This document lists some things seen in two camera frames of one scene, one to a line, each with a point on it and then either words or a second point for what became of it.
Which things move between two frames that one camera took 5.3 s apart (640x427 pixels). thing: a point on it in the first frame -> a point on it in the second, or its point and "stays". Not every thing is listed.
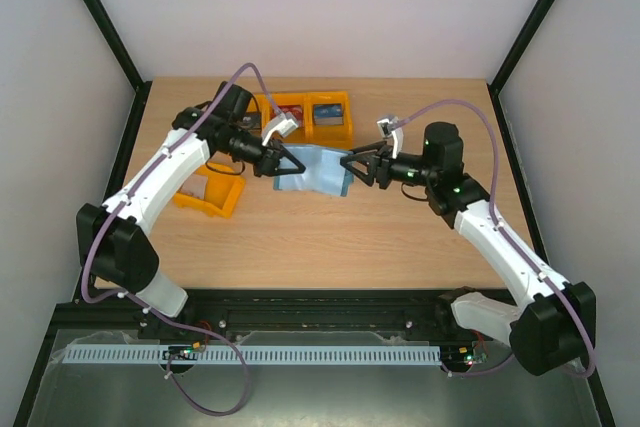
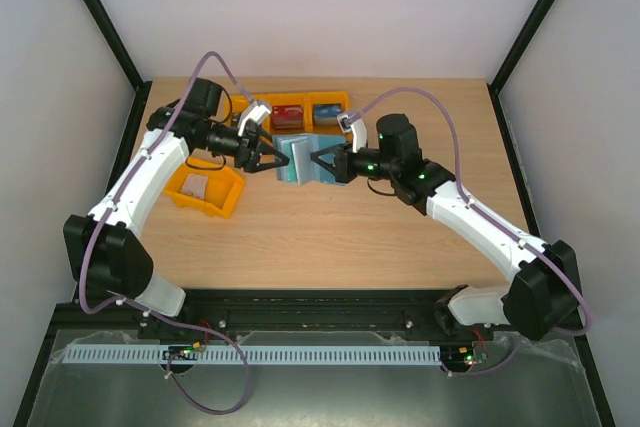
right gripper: [377, 170] -> [341, 165]
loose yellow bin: [225, 185] stays
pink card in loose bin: [195, 185] stays
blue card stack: [328, 114] stays
